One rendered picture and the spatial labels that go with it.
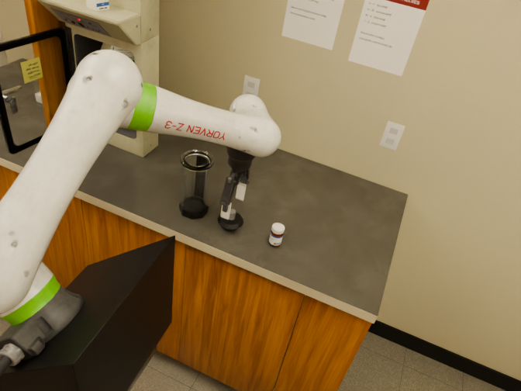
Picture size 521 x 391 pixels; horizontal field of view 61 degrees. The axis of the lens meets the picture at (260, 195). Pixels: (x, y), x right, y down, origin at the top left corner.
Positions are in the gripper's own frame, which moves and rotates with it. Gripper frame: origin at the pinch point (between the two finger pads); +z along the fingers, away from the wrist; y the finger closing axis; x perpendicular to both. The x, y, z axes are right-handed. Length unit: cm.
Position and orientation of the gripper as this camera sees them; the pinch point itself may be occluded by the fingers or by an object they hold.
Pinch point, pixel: (232, 204)
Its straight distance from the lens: 151.6
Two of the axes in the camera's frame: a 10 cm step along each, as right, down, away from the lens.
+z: -1.6, 7.8, 6.1
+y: -3.8, 5.2, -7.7
